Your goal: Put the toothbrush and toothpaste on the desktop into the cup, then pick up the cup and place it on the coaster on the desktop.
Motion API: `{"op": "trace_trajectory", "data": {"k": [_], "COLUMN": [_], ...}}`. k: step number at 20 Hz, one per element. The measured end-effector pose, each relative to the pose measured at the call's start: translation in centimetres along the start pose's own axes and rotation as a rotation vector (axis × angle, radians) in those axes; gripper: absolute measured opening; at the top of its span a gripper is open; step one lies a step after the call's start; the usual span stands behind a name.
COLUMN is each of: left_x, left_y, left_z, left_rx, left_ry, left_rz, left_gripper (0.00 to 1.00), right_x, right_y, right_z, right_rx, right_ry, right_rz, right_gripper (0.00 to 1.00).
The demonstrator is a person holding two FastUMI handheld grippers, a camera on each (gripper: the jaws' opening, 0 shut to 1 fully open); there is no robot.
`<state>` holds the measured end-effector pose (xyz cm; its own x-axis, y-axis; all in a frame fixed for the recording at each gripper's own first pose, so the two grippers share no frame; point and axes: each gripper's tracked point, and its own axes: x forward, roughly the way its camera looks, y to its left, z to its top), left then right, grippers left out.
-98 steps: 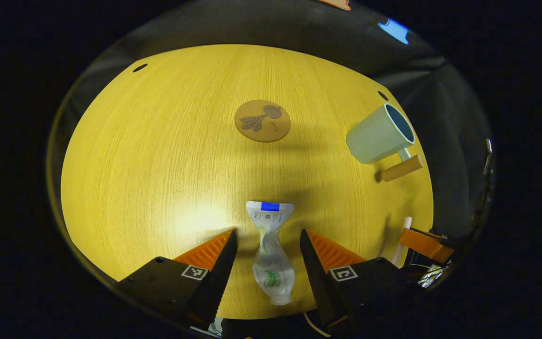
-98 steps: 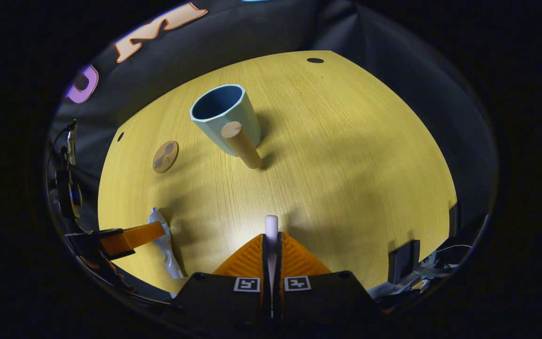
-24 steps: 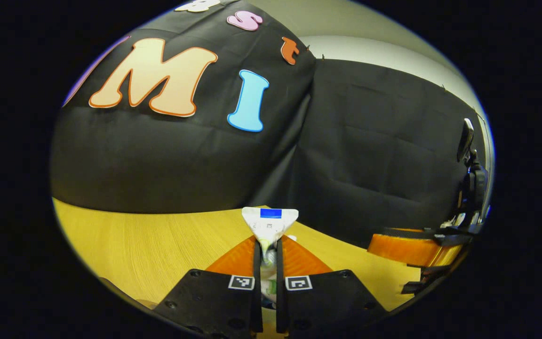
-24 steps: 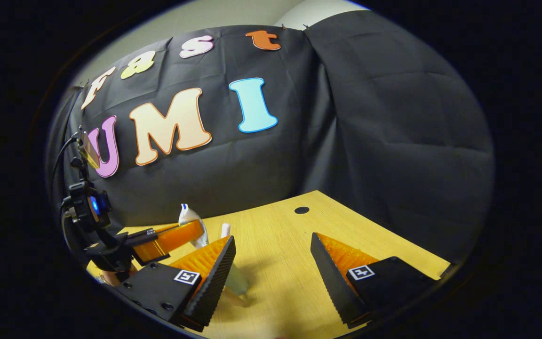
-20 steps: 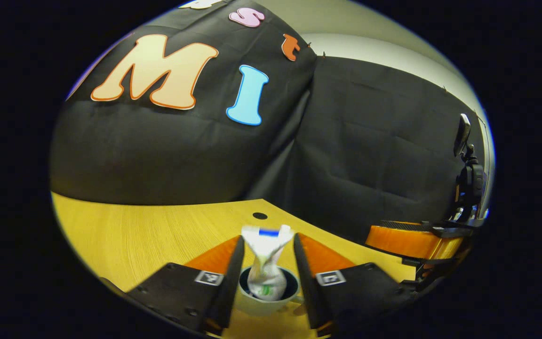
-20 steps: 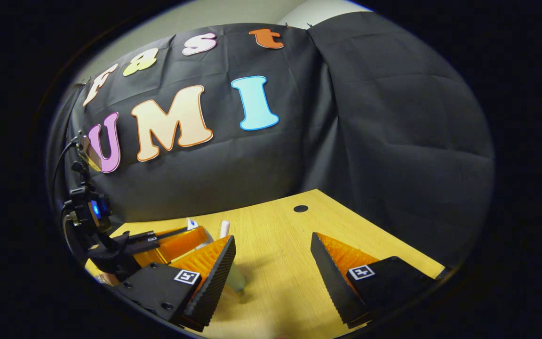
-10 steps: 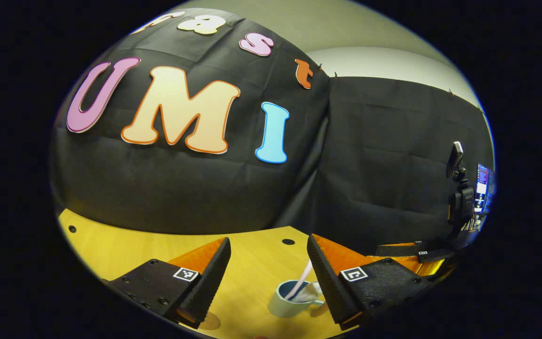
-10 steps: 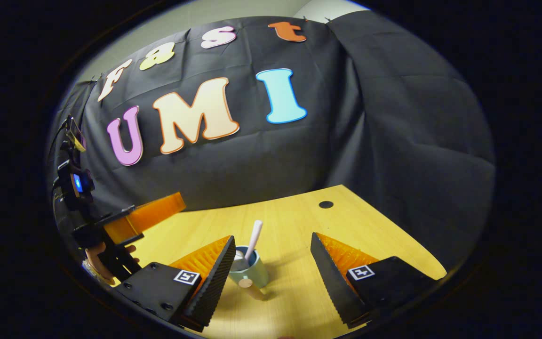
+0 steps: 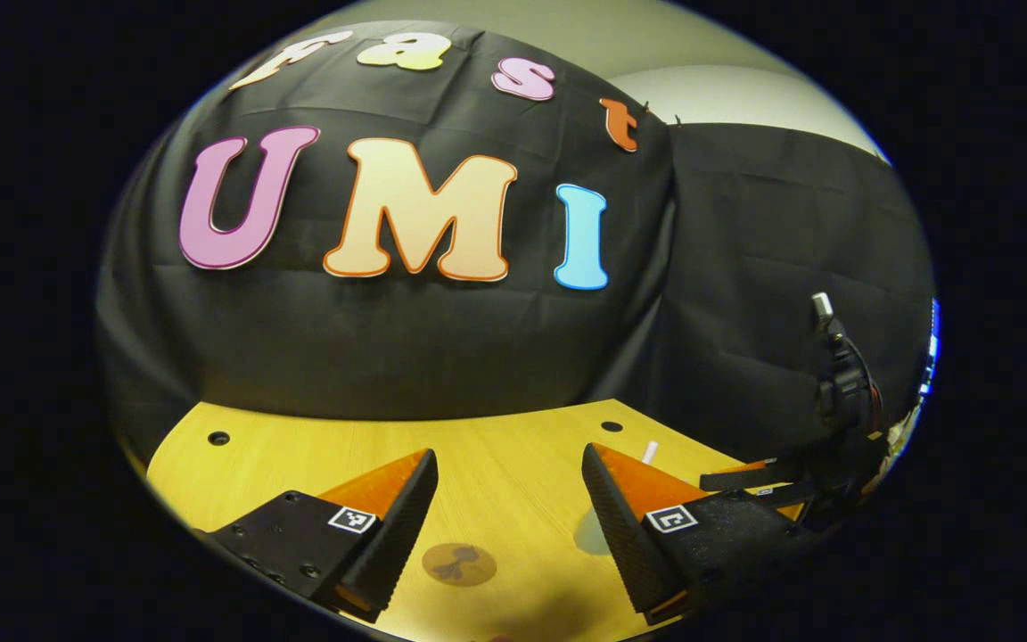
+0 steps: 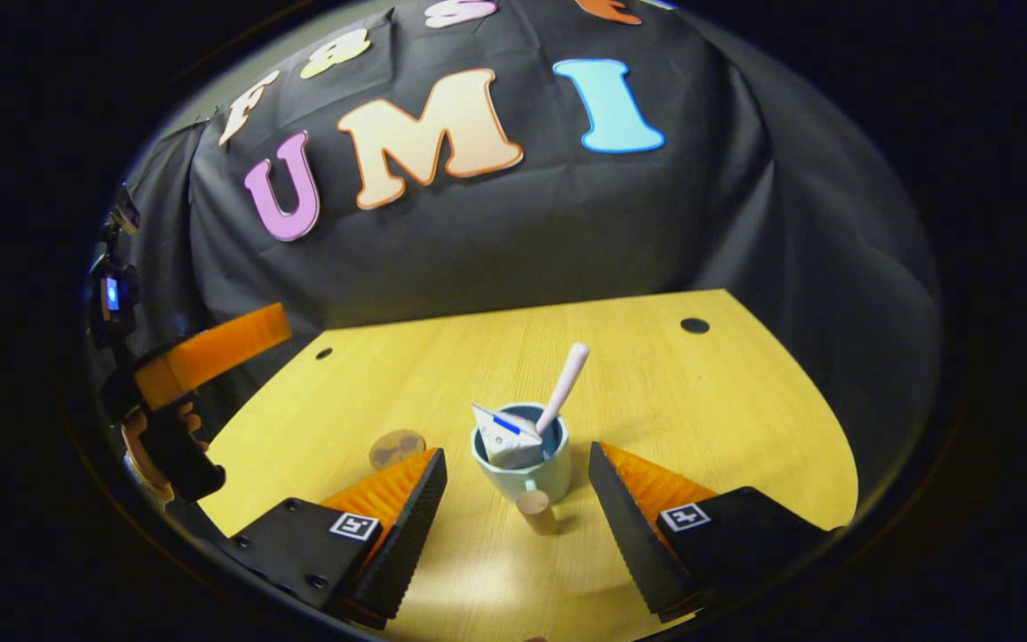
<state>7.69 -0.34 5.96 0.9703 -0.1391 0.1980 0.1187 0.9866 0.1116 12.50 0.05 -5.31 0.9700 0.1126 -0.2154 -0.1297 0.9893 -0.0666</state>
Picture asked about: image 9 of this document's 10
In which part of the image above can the black backdrop cloth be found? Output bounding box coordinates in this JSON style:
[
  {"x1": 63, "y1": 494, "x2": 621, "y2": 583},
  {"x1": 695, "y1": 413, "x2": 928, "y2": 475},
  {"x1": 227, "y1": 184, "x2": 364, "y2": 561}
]
[{"x1": 95, "y1": 21, "x2": 937, "y2": 465}]

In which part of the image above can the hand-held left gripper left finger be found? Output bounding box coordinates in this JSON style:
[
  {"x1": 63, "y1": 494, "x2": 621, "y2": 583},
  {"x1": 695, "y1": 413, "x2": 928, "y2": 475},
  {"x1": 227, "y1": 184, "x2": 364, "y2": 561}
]
[{"x1": 191, "y1": 448, "x2": 440, "y2": 624}]

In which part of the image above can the wooden desktop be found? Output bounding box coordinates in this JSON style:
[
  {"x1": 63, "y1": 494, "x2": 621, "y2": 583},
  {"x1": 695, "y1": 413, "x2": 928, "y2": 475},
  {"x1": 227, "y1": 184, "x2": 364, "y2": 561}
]
[{"x1": 145, "y1": 398, "x2": 810, "y2": 642}]

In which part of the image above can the round wooden coaster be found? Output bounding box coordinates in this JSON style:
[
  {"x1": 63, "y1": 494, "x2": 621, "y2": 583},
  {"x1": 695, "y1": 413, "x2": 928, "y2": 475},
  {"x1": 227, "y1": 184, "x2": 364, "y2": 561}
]
[{"x1": 421, "y1": 542, "x2": 498, "y2": 589}]

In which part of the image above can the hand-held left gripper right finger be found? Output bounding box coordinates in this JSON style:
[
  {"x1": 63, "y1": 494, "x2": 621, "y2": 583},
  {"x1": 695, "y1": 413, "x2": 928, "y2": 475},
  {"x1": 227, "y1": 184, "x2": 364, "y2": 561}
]
[{"x1": 580, "y1": 442, "x2": 825, "y2": 626}]

